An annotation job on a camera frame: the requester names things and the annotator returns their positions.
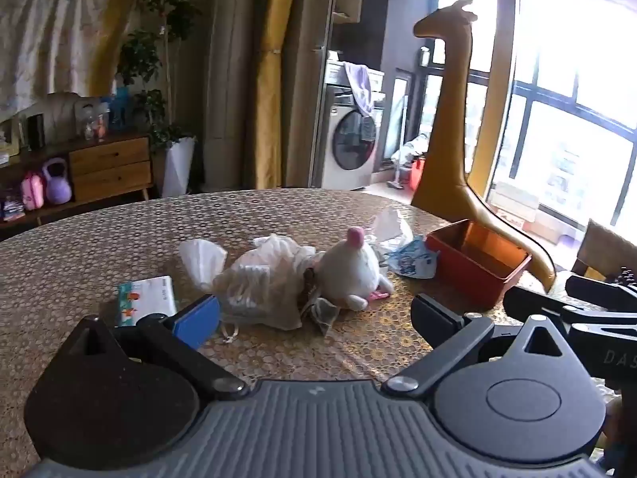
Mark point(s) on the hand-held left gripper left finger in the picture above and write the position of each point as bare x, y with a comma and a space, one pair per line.
196, 321

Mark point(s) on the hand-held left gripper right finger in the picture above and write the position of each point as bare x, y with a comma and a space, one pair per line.
438, 318

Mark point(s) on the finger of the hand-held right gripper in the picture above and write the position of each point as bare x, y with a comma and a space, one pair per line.
537, 303
602, 291

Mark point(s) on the red box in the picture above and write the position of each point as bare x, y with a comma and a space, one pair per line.
468, 279

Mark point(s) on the white gauze cloth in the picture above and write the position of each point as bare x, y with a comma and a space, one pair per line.
201, 261

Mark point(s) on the blue white packet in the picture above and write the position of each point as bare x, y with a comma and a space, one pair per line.
413, 261

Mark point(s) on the clear plastic bag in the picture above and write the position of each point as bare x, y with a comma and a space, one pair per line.
263, 284

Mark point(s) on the white tissue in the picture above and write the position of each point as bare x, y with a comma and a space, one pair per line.
393, 231

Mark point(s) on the white plush mouse toy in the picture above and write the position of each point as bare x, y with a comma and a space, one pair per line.
348, 269

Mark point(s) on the wooden chair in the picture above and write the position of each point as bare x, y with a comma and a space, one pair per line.
604, 249

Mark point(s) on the white teal tissue pack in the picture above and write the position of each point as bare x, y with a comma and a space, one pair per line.
149, 296

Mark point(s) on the cardboard box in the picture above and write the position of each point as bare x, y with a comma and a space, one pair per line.
515, 206

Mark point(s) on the small mesh pouch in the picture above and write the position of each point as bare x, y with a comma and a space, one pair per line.
318, 311

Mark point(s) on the red bucket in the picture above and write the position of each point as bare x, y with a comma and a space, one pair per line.
417, 174

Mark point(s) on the white angular planter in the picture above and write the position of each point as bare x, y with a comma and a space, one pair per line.
178, 169

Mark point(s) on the black framed window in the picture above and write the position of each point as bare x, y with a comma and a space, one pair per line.
572, 134

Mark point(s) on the tall brown giraffe statue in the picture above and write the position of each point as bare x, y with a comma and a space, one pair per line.
450, 159

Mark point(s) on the white bag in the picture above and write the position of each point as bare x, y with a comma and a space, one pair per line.
413, 152

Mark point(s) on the wooden drawer cabinet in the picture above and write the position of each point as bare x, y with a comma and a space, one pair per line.
109, 169

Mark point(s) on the purple kettlebell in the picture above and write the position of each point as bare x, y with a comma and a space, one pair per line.
57, 186

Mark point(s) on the white washing machine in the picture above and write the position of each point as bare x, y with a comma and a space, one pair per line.
348, 144

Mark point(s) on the pink bag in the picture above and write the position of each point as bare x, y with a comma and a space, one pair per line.
32, 191

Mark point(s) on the blue bottle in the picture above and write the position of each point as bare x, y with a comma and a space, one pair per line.
121, 107

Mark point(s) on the glass jar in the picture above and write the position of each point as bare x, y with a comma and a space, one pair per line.
92, 119

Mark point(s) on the beige standing air conditioner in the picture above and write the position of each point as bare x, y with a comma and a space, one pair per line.
231, 84

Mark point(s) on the purple cloth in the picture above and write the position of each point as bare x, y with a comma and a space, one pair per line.
361, 84

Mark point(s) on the black speaker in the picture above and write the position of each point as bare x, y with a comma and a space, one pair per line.
36, 132

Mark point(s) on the yellow curtain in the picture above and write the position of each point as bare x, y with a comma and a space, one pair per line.
273, 84

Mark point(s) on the green potted plant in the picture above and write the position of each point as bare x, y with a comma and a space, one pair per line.
149, 59

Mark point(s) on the white hanging sheet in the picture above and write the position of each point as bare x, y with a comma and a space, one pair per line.
45, 35

